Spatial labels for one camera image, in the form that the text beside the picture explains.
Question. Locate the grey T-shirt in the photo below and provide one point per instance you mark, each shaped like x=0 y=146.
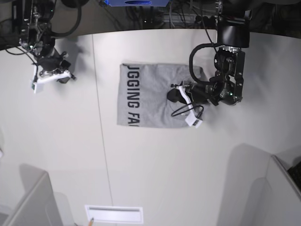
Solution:
x=142 y=100

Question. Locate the grey partition panel right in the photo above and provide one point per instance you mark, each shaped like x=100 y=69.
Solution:
x=287 y=176

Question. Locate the blue box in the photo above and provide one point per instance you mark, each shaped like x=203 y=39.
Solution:
x=128 y=3

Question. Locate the white cable grommet tray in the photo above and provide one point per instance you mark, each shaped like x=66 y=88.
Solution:
x=114 y=214

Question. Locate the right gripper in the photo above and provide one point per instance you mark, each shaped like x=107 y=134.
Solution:
x=54 y=63

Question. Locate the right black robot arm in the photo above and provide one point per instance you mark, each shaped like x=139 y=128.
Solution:
x=38 y=38

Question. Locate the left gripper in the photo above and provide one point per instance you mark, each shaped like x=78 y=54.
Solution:
x=198 y=93

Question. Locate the yellow pencil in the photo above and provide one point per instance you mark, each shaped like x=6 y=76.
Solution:
x=91 y=222

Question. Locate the grey partition panel left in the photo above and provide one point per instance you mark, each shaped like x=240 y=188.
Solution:
x=37 y=207

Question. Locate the black keyboard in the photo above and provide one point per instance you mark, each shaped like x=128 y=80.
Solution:
x=295 y=174

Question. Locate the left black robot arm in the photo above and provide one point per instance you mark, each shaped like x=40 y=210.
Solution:
x=233 y=35

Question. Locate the grey partition panel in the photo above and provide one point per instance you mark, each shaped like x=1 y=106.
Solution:
x=37 y=207
x=287 y=176

